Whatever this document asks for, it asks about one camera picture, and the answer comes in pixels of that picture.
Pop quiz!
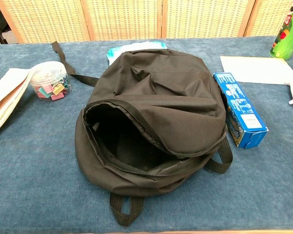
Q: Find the blue carpet table cover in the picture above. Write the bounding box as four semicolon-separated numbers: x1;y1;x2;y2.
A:
0;36;293;232

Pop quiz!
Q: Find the green chips can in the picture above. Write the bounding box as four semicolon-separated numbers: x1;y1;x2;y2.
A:
270;0;293;60

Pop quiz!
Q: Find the white and yellow card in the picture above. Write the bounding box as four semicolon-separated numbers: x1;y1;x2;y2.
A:
220;56;293;86

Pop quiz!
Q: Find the clear jar of binder clips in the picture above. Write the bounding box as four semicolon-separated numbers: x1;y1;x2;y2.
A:
29;61;71;102

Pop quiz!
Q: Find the teal wet wipes pack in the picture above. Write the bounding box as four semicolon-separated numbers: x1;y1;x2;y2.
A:
105;40;169;66

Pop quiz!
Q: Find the black backpack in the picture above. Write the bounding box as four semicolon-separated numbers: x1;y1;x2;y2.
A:
51;40;233;229

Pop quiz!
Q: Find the blue cardboard box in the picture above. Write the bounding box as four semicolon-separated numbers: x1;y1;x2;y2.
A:
212;72;269;149

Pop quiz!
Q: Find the wicker folding screen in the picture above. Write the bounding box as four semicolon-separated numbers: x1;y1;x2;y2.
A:
0;0;291;44

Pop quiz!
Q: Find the kraft spiral notebook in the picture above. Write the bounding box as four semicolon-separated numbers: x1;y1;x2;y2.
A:
0;68;34;141

